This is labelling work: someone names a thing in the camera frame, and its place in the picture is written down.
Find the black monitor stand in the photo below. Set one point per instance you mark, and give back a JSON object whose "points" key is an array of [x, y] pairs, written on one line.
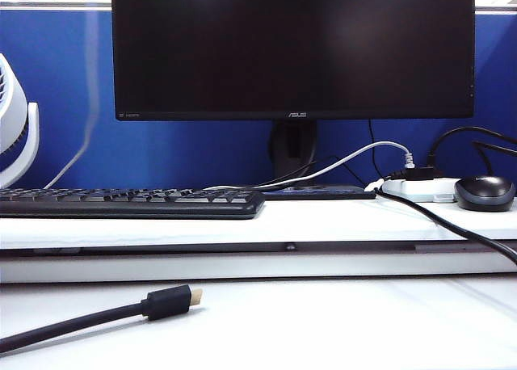
{"points": [[292, 144]]}

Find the blue office partition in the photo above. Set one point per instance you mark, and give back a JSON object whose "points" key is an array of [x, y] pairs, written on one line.
{"points": [[161, 152]]}

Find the small white plug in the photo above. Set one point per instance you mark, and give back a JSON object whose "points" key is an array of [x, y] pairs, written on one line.
{"points": [[373, 185]]}

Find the black ASUS monitor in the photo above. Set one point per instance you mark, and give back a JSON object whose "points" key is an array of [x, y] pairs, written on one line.
{"points": [[282, 43]]}

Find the black keyboard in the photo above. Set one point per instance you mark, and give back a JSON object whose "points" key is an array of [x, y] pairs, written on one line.
{"points": [[121, 208]]}

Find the white power strip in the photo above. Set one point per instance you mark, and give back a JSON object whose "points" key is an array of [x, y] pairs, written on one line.
{"points": [[416, 190]]}

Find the black computer mouse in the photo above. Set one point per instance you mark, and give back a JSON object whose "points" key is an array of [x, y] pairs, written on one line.
{"points": [[484, 196]]}

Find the white desk fan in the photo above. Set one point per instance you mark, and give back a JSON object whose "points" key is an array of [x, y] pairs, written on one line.
{"points": [[12, 115]]}

